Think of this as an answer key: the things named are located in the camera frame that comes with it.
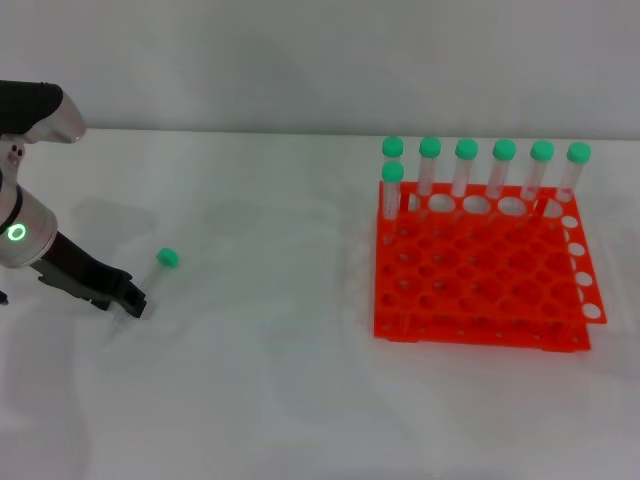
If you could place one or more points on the orange test tube rack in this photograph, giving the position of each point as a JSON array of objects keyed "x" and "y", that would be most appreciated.
[{"x": 480, "y": 280}]

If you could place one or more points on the clear test tube green cap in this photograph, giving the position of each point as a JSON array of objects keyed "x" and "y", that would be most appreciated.
[
  {"x": 503, "y": 149},
  {"x": 392, "y": 171},
  {"x": 430, "y": 146},
  {"x": 167, "y": 257},
  {"x": 542, "y": 150},
  {"x": 393, "y": 146},
  {"x": 466, "y": 149},
  {"x": 578, "y": 152}
]

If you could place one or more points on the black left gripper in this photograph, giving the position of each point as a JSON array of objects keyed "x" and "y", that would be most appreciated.
[{"x": 80, "y": 272}]

